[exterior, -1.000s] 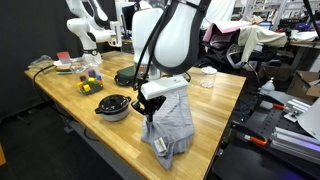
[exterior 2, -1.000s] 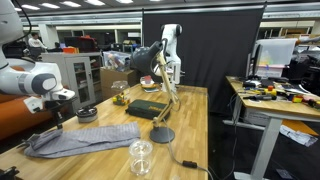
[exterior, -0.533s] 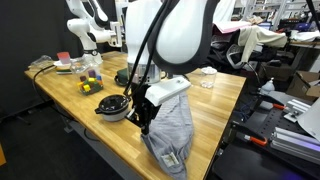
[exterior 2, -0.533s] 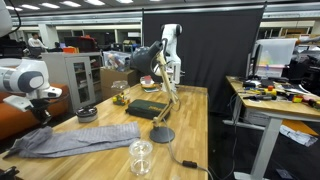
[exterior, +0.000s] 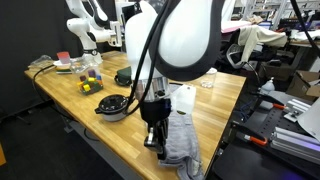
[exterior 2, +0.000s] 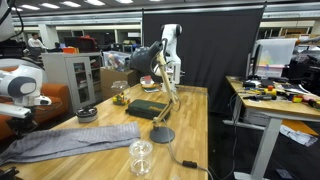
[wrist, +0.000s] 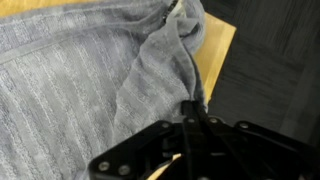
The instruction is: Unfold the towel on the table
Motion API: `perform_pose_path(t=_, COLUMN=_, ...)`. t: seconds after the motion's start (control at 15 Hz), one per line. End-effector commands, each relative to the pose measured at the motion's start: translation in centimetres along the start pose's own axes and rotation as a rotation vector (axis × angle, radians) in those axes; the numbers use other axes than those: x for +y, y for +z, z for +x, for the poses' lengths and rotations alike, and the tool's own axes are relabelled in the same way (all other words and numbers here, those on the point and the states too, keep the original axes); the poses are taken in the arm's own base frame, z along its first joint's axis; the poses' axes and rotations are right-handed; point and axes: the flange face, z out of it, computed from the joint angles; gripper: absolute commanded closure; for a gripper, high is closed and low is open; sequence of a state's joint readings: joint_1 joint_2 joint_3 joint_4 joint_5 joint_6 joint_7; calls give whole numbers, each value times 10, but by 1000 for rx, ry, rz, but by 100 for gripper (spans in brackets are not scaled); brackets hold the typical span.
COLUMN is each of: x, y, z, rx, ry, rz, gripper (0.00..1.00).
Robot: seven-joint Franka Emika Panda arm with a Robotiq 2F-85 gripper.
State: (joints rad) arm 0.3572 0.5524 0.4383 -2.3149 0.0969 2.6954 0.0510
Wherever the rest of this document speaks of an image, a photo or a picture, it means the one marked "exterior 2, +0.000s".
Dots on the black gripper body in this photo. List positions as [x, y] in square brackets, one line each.
[21, 123]

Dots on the grey striped towel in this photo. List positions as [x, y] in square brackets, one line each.
[73, 141]

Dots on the person in white shirt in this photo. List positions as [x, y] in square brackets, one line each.
[35, 42]

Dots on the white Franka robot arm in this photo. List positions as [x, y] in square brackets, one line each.
[20, 86]

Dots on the white pot with black lid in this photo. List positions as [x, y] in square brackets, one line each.
[86, 114]

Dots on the orange sofa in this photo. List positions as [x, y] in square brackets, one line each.
[56, 96]

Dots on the white papers under desk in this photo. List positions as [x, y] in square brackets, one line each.
[298, 135]

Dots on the large cardboard box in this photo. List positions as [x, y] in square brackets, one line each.
[116, 76]

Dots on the idle white robot arm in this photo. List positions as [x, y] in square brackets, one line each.
[171, 50]

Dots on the wooden desk with grey legs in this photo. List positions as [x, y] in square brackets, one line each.
[276, 106]

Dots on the plastic container with items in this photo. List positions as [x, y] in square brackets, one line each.
[120, 86]

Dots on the white cabinet with glass door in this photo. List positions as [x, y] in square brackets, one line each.
[80, 80]

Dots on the stack of plates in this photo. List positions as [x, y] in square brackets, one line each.
[150, 87]

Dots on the clear plastic jar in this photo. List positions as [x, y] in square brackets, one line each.
[140, 158]

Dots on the black backdrop curtain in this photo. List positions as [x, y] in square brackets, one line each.
[213, 50]

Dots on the clear storage bin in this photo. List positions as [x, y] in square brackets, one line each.
[115, 60]

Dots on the green zip case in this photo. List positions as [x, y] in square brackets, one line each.
[146, 108]

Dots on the ceiling light panel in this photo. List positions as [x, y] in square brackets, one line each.
[71, 3]
[50, 5]
[94, 2]
[30, 7]

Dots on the white lidded storage bin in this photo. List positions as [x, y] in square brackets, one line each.
[276, 56]

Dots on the black computer monitor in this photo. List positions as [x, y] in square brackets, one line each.
[255, 61]

